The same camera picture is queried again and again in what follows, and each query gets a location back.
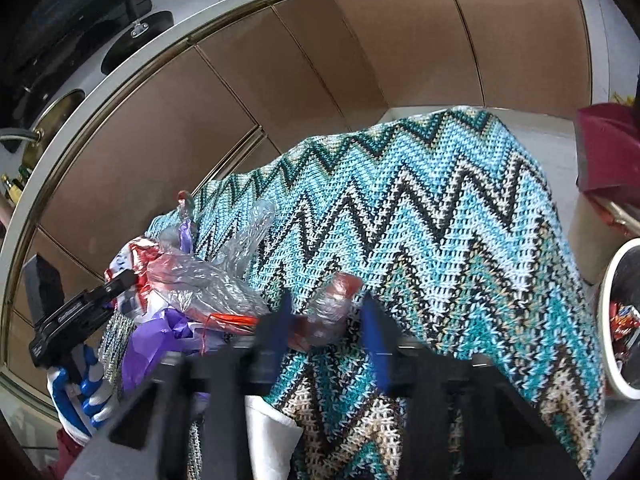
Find maroon dustpan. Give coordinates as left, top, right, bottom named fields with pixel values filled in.
left=574, top=103, right=640, bottom=207

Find black wok pan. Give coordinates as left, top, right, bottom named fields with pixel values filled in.
left=101, top=0, right=174, bottom=76

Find red white snack bag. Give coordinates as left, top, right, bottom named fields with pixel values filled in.
left=104, top=236, right=167, bottom=325

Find brown kitchen base cabinets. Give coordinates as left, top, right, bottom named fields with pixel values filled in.
left=1, top=0, right=592, bottom=399

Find black range hood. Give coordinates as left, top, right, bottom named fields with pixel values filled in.
left=1, top=0, right=152, bottom=128

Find beige woven trash basket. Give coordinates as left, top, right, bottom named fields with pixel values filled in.
left=568, top=194, right=639, bottom=285

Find blue white gloved left hand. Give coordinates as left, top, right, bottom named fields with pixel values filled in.
left=47, top=344, right=118, bottom=446

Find white round trash bin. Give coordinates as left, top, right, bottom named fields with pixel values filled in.
left=597, top=238, right=639, bottom=401

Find purple wrapper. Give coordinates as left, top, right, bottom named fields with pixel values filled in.
left=105, top=219, right=198, bottom=392

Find white tissue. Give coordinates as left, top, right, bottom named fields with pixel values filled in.
left=245, top=396, right=303, bottom=480

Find golden green wok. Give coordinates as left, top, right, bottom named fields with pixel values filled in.
left=1, top=89, right=86, bottom=170

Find teal zigzag knitted cloth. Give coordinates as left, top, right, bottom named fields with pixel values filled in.
left=96, top=105, right=606, bottom=480

